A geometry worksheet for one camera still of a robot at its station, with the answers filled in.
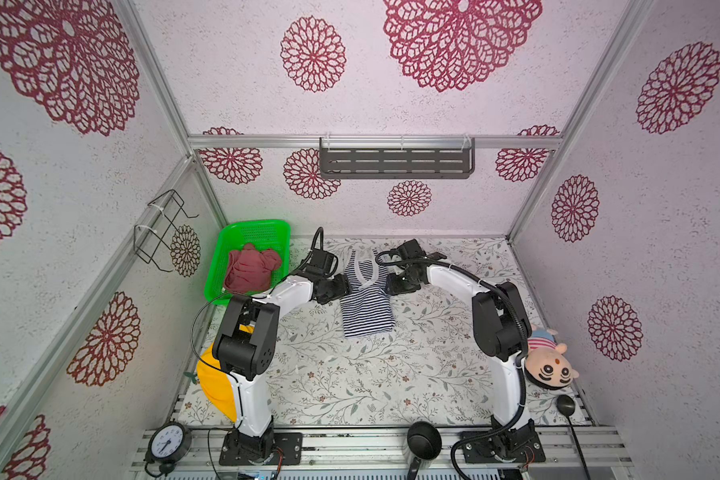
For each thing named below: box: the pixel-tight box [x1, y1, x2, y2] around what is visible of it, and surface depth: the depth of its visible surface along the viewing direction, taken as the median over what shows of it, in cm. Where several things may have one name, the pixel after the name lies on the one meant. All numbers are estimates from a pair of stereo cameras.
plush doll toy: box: [524, 325, 580, 389], surface depth 81 cm
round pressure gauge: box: [143, 418, 193, 477], surface depth 74 cm
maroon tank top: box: [224, 243, 282, 293], surface depth 106 cm
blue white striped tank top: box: [340, 248, 396, 338], surface depth 99 cm
